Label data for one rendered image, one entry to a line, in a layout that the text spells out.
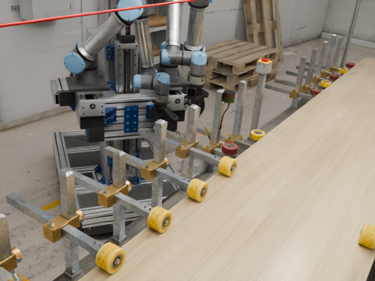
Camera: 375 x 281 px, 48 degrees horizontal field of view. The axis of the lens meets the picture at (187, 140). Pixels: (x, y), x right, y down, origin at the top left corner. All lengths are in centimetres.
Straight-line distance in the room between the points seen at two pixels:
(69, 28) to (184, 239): 341
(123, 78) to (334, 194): 142
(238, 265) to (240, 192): 44
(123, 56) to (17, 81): 198
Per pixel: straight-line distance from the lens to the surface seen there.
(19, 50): 433
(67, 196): 142
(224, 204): 168
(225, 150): 211
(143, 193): 295
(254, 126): 266
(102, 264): 133
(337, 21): 1002
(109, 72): 266
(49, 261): 278
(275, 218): 167
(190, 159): 200
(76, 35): 465
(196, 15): 238
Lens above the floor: 185
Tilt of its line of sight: 26 degrees down
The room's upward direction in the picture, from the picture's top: 5 degrees clockwise
